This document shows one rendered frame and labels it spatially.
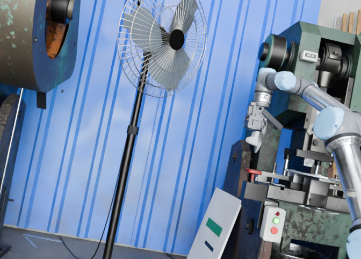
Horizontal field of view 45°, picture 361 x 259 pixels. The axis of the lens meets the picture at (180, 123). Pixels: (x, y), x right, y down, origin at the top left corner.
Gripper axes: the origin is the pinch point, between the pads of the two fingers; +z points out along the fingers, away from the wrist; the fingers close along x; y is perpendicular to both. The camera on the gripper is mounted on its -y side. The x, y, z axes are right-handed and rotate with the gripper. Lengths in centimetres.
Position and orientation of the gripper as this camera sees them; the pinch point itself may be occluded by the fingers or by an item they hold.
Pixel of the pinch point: (257, 150)
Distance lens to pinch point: 189.2
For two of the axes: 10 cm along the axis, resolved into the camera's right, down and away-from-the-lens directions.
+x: 1.2, -0.2, -9.9
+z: -1.9, 9.8, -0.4
